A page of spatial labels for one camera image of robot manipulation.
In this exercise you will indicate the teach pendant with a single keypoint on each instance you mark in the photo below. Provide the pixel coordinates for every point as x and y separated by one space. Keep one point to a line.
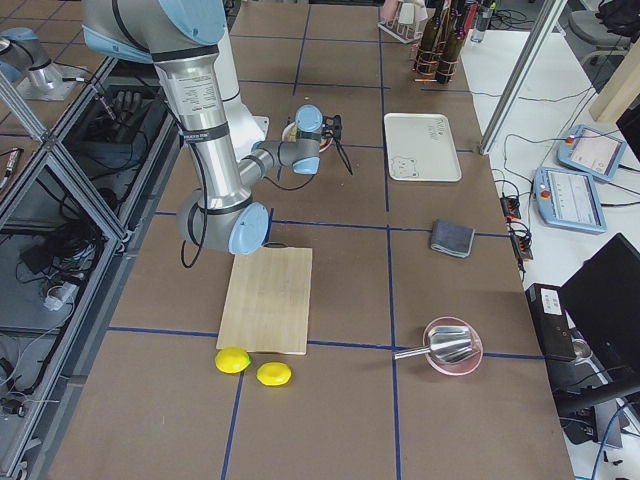
568 200
591 151

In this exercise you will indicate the black box device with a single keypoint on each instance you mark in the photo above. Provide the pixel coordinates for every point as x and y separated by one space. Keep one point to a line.
550 322

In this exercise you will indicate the near teach pendant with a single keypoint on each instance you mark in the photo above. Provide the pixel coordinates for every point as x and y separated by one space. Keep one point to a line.
568 200

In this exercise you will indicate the cream bear tray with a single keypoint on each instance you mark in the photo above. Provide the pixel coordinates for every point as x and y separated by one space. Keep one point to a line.
420 148

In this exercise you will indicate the pink bowl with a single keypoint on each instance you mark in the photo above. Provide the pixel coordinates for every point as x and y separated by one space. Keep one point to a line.
468 365

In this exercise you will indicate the white round plate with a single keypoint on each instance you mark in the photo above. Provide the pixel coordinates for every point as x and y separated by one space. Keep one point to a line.
289 135

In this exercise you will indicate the white pillar with base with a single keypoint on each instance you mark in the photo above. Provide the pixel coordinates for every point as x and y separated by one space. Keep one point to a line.
245 129

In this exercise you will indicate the folded grey cloth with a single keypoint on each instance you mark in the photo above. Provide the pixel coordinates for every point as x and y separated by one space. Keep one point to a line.
451 238

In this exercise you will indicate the metal scoop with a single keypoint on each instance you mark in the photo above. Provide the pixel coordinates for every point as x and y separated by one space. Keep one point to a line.
446 344

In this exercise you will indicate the left yellow lemon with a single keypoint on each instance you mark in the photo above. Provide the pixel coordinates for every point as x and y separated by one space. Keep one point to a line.
232 360

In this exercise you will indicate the front green wine bottle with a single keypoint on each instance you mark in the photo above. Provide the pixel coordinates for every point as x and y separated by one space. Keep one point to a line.
431 37

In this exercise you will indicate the green wine bottle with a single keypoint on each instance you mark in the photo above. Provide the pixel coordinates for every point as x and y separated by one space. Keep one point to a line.
457 30
431 37

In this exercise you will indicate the middle green wine bottle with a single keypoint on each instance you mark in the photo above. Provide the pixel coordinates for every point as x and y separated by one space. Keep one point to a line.
457 30

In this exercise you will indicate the black monitor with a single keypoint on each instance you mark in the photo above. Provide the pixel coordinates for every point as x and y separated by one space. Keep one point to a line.
602 299

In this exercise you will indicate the right yellow lemon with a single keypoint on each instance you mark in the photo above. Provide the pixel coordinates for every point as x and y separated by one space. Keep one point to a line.
274 374

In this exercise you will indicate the yellow lemon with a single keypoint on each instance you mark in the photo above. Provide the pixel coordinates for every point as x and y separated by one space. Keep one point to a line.
232 360
274 374

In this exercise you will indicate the white wire cup rack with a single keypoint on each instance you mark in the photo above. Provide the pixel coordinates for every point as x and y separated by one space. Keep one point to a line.
409 22

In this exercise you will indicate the copper wire bottle rack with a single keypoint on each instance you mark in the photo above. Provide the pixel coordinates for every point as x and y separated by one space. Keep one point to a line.
445 66

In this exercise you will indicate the aluminium frame post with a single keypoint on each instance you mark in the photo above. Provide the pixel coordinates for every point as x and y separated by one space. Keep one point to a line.
542 28

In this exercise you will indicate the wooden cutting board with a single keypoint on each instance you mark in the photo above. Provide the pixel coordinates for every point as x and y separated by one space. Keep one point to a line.
267 303

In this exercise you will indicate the pink cup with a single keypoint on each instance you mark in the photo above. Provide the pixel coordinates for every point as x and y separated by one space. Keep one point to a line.
389 9

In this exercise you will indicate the far teach pendant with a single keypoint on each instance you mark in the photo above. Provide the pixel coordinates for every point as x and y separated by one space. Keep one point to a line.
591 151

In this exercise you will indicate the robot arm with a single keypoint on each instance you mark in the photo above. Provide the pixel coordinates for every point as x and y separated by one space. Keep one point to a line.
25 63
188 44

